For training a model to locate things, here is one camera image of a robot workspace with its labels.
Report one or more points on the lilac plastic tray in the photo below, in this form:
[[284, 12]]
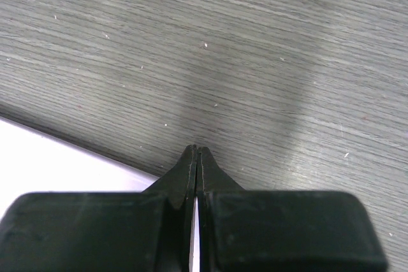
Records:
[[33, 161]]

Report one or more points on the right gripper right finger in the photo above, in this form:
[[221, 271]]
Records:
[[281, 230]]

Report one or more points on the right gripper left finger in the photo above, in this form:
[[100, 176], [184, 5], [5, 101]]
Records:
[[105, 231]]

